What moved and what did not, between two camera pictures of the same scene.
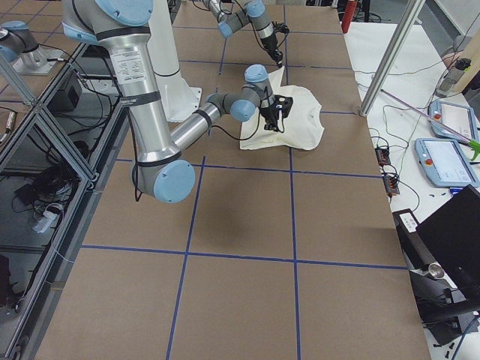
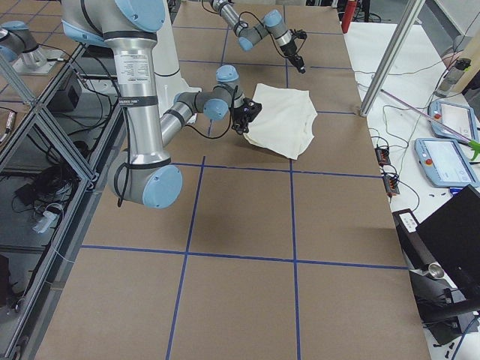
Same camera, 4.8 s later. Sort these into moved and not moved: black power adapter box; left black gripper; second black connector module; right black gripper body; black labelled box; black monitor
Moved: right black gripper body; left black gripper
Not moved: black power adapter box; second black connector module; black monitor; black labelled box
